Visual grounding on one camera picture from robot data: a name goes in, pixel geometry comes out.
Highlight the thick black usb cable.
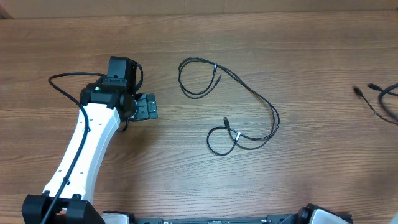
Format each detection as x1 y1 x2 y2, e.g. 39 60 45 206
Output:
353 82 398 126

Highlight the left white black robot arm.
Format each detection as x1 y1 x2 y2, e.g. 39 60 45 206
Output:
21 56 158 224

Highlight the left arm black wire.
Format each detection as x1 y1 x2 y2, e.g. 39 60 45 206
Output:
40 72 106 224

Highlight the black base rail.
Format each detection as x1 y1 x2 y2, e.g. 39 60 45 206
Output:
102 203 354 224

